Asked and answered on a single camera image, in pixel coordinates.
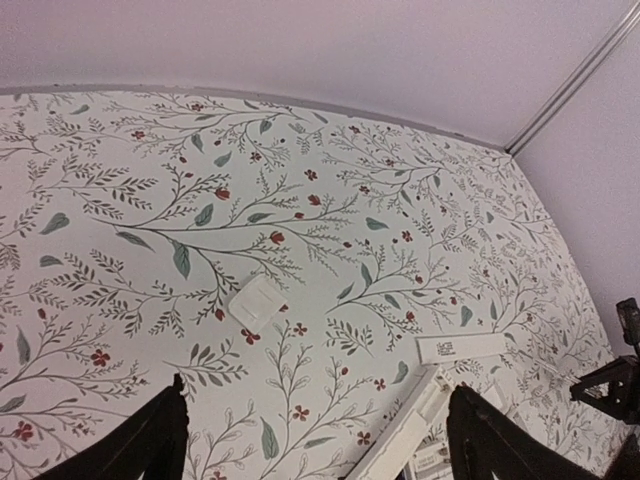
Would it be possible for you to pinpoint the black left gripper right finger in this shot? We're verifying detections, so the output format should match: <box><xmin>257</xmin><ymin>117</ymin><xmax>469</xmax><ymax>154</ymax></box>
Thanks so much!
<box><xmin>446</xmin><ymin>385</ymin><xmax>596</xmax><ymax>479</ymax></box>

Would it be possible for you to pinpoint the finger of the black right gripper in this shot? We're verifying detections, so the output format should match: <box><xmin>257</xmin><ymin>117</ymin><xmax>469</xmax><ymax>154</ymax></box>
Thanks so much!
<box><xmin>569</xmin><ymin>356</ymin><xmax>639</xmax><ymax>425</ymax></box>

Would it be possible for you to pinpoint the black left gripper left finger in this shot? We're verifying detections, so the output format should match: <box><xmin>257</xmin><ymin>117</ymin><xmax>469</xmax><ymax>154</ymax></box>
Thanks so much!
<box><xmin>39</xmin><ymin>374</ymin><xmax>189</xmax><ymax>480</ymax></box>

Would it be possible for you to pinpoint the white plastic strip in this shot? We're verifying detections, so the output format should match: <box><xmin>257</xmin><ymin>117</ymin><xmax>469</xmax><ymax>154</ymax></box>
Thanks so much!
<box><xmin>416</xmin><ymin>334</ymin><xmax>506</xmax><ymax>365</ymax></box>

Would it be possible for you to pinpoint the white battery holder box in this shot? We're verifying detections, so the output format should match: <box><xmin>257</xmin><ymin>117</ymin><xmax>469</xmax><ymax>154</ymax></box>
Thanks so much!
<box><xmin>347</xmin><ymin>367</ymin><xmax>456</xmax><ymax>480</ymax></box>

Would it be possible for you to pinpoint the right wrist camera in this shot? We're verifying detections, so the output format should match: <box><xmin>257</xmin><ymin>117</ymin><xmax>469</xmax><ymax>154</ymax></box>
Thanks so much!
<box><xmin>616</xmin><ymin>298</ymin><xmax>640</xmax><ymax>346</ymax></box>

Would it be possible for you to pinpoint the floral patterned table mat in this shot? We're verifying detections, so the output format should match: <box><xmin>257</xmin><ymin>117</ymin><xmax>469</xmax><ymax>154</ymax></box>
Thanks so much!
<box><xmin>1</xmin><ymin>92</ymin><xmax>629</xmax><ymax>479</ymax></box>

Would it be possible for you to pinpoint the right aluminium frame post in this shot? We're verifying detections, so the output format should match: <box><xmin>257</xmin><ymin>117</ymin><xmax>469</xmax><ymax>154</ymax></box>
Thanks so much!
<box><xmin>504</xmin><ymin>1</ymin><xmax>639</xmax><ymax>157</ymax></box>

